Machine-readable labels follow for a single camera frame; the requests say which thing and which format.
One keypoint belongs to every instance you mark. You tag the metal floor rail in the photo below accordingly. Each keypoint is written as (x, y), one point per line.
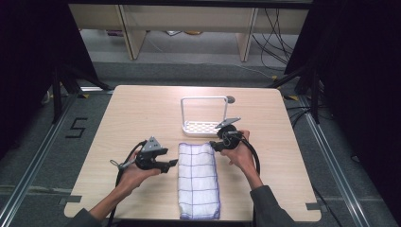
(34, 164)
(334, 164)

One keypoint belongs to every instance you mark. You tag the black tape strip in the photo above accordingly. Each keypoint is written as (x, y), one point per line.
(71, 199)
(312, 206)

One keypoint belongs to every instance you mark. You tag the person's left hand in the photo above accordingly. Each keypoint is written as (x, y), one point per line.
(132, 178)

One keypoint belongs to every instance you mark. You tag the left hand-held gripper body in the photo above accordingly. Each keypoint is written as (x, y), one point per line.
(146, 159)

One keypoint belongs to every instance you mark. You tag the black metal stand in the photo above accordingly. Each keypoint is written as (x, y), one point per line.
(56, 94)
(313, 94)

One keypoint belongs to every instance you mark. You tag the white towel rack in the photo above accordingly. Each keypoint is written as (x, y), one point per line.
(201, 128)

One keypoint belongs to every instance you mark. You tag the grey table grommet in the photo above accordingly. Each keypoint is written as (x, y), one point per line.
(230, 99)

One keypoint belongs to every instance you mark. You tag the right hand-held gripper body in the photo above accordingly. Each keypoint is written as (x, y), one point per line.
(230, 138)

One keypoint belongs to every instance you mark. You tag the light wooden desk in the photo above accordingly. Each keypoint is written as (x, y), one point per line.
(189, 19)

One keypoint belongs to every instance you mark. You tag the person's right hand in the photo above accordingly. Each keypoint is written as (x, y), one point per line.
(242, 157)

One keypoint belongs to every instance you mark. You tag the yellow black floor tape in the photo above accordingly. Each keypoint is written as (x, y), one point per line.
(291, 98)
(83, 95)

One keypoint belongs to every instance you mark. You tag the grey metal clip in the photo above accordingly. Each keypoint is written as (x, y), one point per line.
(121, 164)

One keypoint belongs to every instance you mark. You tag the white cloth with purple edge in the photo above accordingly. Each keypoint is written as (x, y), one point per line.
(198, 183)

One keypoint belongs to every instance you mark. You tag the black curtain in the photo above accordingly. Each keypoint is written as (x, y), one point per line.
(31, 63)
(362, 94)

